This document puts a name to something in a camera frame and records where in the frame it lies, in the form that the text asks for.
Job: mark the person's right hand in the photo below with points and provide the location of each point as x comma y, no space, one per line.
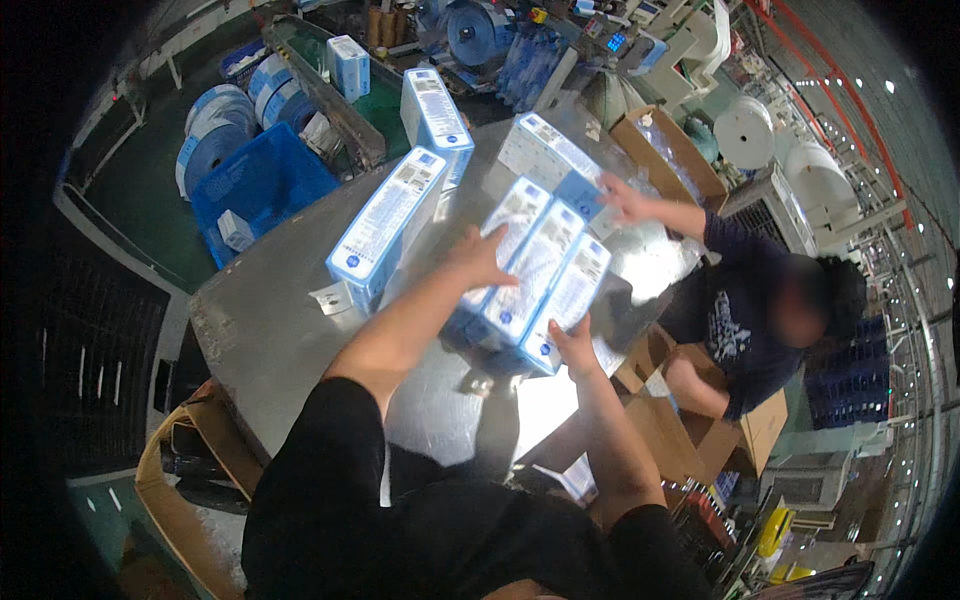
577,352

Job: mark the person's left hand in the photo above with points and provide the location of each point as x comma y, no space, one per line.
480,262

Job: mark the blue and white product box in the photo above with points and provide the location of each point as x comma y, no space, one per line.
517,214
536,277
544,154
574,289
435,112
349,66
382,225

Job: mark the large open cardboard box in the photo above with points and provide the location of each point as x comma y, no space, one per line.
675,442

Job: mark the white paper label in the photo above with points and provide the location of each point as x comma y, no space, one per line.
332,298

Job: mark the green conveyor belt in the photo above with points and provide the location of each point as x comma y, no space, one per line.
337,112

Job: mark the open cardboard box with bags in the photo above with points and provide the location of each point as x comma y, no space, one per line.
667,150

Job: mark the packaging machine with film roll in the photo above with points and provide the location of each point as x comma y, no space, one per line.
480,34

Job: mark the blue plastic crate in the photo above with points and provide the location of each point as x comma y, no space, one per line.
262,180

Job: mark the person's body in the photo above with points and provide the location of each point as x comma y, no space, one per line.
420,525

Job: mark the white ventilation unit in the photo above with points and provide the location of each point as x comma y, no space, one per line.
772,214

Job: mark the small white box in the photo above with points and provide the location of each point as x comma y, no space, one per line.
235,231

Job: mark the brown cardboard tubes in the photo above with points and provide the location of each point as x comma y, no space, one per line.
386,26

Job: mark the yellow container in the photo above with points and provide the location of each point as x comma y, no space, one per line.
775,531

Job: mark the stack of dark blue crates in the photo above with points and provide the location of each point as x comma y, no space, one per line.
851,375

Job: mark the white paper roll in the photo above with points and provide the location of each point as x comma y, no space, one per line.
821,180
744,133

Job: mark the group of blue film rolls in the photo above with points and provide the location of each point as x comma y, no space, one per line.
217,131

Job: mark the blue plastic basket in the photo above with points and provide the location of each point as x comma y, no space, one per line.
241,64

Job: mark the brown cardboard carton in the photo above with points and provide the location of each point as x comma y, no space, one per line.
191,487

